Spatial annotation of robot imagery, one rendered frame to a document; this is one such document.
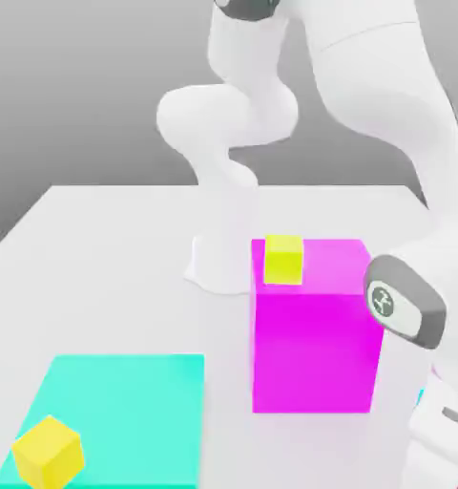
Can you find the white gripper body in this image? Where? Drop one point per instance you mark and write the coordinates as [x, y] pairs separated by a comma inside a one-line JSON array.
[[429, 471]]

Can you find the large turquoise box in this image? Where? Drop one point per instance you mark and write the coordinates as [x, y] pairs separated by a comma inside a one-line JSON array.
[[137, 412]]

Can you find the large magenta box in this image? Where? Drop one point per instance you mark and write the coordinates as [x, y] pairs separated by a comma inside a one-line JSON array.
[[313, 351]]

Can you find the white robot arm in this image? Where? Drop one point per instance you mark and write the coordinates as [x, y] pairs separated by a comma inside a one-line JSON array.
[[381, 114]]

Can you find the small yellow cube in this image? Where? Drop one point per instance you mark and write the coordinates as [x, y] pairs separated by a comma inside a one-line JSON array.
[[47, 454]]

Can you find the small lime cube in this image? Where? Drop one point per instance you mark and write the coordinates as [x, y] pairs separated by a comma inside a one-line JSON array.
[[283, 263]]

